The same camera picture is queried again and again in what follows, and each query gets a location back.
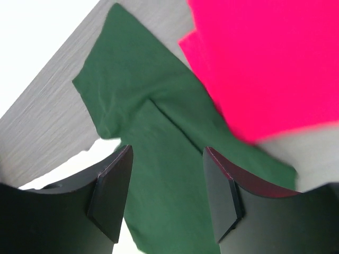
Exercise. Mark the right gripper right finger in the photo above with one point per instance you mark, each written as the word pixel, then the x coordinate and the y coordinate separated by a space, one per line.
pixel 251 215

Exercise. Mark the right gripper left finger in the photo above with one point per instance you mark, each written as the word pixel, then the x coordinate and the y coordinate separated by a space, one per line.
pixel 79 214

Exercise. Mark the white and green t shirt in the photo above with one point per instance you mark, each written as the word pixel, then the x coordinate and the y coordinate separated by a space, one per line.
pixel 135 89

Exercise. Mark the folded magenta t shirt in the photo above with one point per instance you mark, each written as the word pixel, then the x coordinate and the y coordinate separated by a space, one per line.
pixel 270 67

